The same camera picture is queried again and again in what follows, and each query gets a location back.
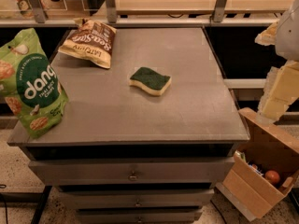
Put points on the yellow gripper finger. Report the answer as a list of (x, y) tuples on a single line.
[(281, 89), (268, 36)]

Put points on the green and yellow sponge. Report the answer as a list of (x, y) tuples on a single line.
[(150, 81)]

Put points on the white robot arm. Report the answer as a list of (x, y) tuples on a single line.
[(287, 39)]

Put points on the brown sea salt chip bag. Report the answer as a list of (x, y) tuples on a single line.
[(92, 41)]

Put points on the green dang rice chips bag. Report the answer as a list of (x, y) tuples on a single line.
[(30, 85)]

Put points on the red apple in box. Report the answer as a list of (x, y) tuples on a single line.
[(272, 177)]

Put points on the open cardboard box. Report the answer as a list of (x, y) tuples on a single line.
[(269, 148)]

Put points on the top grey drawer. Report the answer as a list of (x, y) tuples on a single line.
[(132, 171)]

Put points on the grey drawer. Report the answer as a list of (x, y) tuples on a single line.
[(140, 216), (132, 171), (136, 198)]

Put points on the grey metal drawer cabinet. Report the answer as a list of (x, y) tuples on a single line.
[(106, 118)]

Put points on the bottom grey drawer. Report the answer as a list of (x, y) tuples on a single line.
[(140, 216)]

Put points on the middle grey drawer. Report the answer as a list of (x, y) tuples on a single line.
[(136, 198)]

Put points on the wooden shelf rack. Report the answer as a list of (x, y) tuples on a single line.
[(62, 13)]

